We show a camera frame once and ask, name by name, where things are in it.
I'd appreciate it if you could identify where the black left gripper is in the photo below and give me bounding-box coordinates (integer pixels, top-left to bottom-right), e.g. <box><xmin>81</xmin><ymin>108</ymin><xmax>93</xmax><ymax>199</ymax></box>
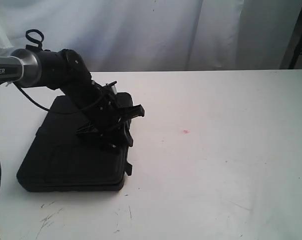
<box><xmin>75</xmin><ymin>86</ymin><xmax>144</xmax><ymax>147</ymax></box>

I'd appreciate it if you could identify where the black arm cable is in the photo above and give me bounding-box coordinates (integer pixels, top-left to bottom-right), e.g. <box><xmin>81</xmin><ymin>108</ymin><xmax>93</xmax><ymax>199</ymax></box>
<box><xmin>0</xmin><ymin>29</ymin><xmax>101</xmax><ymax>213</ymax></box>

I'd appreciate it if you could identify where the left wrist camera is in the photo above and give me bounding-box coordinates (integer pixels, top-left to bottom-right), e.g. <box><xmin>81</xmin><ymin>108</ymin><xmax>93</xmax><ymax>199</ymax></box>
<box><xmin>106</xmin><ymin>81</ymin><xmax>117</xmax><ymax>95</ymax></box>

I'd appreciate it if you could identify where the black plastic tool case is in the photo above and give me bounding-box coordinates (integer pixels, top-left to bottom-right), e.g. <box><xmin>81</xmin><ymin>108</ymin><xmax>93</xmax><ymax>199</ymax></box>
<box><xmin>16</xmin><ymin>95</ymin><xmax>133</xmax><ymax>192</ymax></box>

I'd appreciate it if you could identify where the white backdrop curtain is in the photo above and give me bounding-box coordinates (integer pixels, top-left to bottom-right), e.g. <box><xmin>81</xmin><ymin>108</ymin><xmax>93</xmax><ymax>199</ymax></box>
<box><xmin>0</xmin><ymin>0</ymin><xmax>302</xmax><ymax>72</ymax></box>

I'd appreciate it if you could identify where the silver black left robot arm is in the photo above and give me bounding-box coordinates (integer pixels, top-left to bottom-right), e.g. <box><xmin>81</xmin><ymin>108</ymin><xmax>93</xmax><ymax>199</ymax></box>
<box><xmin>0</xmin><ymin>49</ymin><xmax>145</xmax><ymax>147</ymax></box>

